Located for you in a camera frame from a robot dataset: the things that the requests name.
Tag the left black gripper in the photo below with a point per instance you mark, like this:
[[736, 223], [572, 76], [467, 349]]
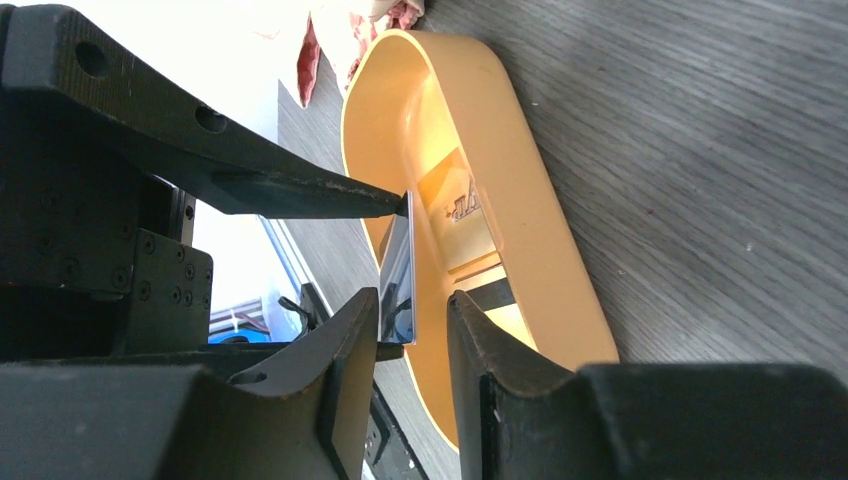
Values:
[[88, 265]]

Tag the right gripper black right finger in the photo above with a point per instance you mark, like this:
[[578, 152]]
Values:
[[521, 416]]

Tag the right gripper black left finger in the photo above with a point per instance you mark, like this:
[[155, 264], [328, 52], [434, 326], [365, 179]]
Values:
[[222, 412]]

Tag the yellow oval tray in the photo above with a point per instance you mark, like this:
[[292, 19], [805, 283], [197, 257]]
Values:
[[435, 116]]

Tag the pink patterned cloth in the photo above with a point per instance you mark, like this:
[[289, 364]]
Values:
[[301, 33]]

